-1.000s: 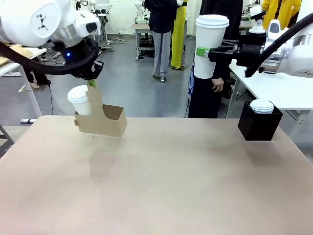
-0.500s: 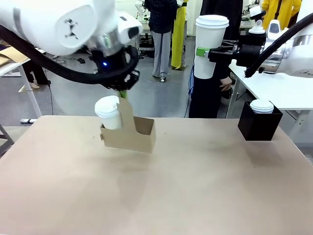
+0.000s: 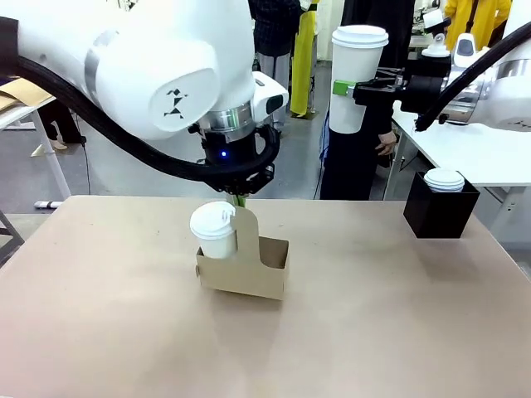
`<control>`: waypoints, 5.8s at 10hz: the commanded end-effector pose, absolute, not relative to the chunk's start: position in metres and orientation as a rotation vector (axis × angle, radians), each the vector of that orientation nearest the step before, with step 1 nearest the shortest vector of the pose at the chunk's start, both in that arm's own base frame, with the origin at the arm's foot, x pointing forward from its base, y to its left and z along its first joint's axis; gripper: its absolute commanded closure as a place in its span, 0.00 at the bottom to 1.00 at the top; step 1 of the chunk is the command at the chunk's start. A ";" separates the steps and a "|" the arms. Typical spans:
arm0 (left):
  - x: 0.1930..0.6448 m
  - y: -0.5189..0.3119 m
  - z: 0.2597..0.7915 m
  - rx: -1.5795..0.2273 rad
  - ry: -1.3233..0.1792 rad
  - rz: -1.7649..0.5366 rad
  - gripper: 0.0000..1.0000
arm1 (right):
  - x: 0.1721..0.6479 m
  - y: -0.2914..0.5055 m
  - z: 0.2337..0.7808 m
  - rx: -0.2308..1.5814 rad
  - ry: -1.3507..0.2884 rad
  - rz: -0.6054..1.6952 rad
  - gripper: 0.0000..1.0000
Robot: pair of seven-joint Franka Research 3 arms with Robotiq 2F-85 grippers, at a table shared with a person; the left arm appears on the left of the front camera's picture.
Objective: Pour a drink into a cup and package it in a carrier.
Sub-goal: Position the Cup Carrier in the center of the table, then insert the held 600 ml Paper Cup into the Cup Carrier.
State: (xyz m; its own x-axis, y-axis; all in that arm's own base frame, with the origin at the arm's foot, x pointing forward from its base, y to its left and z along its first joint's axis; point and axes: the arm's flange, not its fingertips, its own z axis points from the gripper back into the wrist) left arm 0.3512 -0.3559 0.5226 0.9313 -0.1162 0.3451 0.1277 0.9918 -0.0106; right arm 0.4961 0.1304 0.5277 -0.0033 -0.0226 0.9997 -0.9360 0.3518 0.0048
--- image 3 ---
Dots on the tall white lidded cup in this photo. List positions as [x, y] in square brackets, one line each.
[357, 54]

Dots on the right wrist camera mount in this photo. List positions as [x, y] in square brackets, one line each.
[435, 51]

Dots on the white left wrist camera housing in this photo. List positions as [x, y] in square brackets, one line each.
[269, 97]

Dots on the person in yellow coat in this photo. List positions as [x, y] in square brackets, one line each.
[489, 16]

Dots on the person's bare hand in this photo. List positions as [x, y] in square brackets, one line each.
[388, 143]

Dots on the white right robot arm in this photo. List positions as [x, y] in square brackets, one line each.
[510, 91]

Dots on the short white lidded cup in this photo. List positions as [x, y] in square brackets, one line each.
[211, 234]

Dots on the white table with thin legs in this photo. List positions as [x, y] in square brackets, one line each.
[45, 137]

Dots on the person in black clothes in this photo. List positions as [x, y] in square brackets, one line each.
[348, 166]

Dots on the white device with dark screen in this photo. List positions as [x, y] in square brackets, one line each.
[466, 47]

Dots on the person in dark trousers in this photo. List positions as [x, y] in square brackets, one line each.
[58, 124]

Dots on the brown cardboard sheet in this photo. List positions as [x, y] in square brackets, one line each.
[16, 97]

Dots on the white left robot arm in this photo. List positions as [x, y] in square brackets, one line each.
[145, 62]

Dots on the white power strip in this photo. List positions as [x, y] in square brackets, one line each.
[47, 204]

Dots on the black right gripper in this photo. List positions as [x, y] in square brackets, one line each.
[427, 89]

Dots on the person in dark checked top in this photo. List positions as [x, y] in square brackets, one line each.
[274, 25]

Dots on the brown cardboard cup carrier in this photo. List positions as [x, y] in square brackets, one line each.
[245, 278]

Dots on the black square box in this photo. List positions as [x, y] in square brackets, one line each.
[435, 215]

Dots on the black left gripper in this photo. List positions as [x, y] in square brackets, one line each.
[230, 151]

